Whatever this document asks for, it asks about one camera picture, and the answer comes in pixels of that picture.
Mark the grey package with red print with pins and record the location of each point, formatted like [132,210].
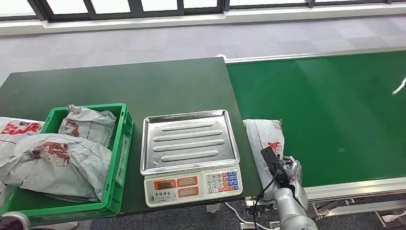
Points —
[14,127]

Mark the large grey courier package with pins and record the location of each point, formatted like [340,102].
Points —
[63,171]

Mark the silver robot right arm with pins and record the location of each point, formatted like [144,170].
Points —
[291,216]

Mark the steel scale tray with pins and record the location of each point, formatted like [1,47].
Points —
[190,143]

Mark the dark window frame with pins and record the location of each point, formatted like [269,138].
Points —
[136,8]

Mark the white electronic scale body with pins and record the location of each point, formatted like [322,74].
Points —
[193,187]

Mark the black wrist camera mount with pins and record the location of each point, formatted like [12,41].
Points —
[273,162]

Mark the aluminium conveyor frame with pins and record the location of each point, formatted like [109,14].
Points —
[349,189]

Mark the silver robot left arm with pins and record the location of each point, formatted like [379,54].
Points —
[14,220]

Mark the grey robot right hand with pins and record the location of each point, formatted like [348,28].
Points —
[295,171]

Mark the white power strip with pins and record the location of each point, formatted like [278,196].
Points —
[391,217]

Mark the green plastic basket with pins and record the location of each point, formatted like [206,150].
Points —
[122,152]

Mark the crumpled grey courier package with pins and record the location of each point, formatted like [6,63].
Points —
[92,124]

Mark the green conveyor belt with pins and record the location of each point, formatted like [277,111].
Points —
[317,120]

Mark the grey courier package red logo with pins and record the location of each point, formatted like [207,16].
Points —
[263,136]

